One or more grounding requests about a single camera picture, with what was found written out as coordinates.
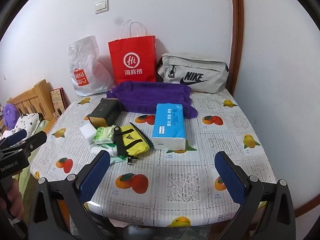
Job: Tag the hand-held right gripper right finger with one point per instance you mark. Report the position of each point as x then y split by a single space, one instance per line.
230 177

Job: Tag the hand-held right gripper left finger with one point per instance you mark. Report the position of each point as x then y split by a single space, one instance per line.
95 175

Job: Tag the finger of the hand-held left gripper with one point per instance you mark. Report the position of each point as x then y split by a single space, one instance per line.
35 142
13 136

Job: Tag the green wet wipes packet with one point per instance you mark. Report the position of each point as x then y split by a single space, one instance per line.
103 135

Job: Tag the white sponge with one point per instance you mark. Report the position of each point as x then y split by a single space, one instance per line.
86 130

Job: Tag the purple fabric tray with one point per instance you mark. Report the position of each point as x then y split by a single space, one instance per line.
150 95

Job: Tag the person's left hand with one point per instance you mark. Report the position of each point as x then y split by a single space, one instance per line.
16 200

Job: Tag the polka dot pillow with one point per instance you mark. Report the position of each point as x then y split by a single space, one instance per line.
26 122

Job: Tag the purple plush toy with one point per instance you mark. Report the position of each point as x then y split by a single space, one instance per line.
11 115

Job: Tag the pale green plastic wrapper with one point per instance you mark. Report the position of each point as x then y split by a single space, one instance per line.
117 158

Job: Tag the patterned book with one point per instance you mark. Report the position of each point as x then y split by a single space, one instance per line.
58 100

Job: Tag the wooden headboard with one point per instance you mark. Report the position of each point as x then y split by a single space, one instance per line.
37 92

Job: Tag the fruit print tablecloth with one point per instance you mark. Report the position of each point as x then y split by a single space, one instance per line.
175 180

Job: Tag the dark green tea tin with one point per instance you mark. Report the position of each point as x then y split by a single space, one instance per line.
105 110

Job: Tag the blue tissue pack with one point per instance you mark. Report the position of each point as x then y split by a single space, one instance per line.
168 122

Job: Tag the white plastic shopping bag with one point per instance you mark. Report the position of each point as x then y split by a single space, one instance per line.
85 62

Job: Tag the grey waist bag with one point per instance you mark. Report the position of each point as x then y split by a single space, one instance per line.
200 67

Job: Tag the red paper bag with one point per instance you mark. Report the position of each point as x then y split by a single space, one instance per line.
132 52

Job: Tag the brown wooden door frame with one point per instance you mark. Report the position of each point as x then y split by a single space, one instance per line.
237 30

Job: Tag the white wall switch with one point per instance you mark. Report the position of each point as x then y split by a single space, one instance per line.
101 6

